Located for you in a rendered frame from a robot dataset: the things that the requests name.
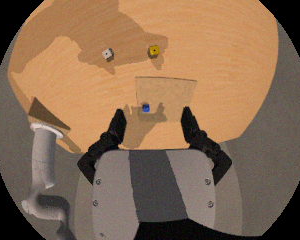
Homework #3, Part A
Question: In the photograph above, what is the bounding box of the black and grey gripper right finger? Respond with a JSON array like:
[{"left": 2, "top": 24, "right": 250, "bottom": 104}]
[{"left": 180, "top": 106, "right": 232, "bottom": 186}]

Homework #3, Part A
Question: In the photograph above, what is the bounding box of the blue die with white pips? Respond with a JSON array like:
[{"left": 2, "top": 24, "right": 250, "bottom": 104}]
[{"left": 142, "top": 104, "right": 150, "bottom": 113}]

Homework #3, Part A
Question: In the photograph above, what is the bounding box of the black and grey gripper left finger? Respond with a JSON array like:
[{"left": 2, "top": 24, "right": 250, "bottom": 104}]
[{"left": 77, "top": 108, "right": 127, "bottom": 185}]

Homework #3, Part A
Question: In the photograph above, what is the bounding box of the yellow die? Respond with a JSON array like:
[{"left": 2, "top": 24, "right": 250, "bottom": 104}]
[{"left": 149, "top": 45, "right": 160, "bottom": 55}]

